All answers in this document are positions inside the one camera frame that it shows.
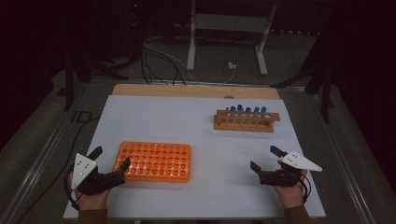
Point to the black tripod stand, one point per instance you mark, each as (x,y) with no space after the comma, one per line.
(69,81)
(326,99)

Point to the dark equipment rack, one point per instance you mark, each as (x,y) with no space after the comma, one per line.
(134,25)

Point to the white plug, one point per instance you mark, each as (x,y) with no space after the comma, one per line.
(231,65)

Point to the orange plastic tube rack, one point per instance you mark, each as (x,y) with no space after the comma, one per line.
(155,161)

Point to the person's left hand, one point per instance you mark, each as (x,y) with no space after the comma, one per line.
(93,202)

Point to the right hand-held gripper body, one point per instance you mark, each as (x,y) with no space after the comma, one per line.
(280,178)

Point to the wooden test tube rack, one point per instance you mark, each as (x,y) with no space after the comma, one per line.
(243,126)

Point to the person's right hand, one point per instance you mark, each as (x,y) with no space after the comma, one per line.
(291,196)

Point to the white metal stand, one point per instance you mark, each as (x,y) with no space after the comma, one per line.
(191,46)

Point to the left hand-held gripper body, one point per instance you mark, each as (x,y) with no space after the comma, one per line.
(83,169)

